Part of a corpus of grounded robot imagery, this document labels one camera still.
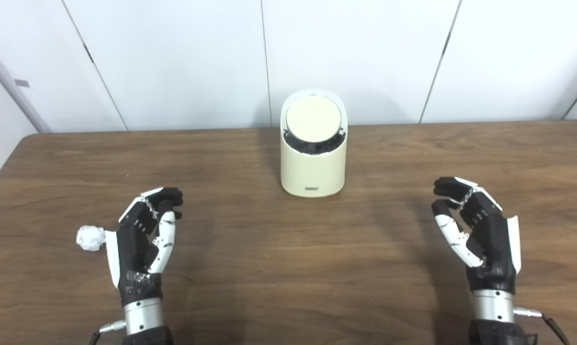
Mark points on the cream-colored desktop trash bin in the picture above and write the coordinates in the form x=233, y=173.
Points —
x=312, y=172

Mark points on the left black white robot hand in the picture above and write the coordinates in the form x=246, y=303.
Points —
x=130, y=249

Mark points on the gray wall corner post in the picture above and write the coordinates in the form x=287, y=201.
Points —
x=15, y=86

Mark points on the black bin liner bag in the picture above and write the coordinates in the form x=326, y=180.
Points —
x=312, y=146

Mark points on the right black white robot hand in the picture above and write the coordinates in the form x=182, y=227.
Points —
x=492, y=239

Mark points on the cream round bin lid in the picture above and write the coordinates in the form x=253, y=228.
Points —
x=313, y=118

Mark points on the small gray tape label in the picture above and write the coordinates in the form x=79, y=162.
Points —
x=22, y=83

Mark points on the white paper ball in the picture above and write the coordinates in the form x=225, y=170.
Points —
x=91, y=238

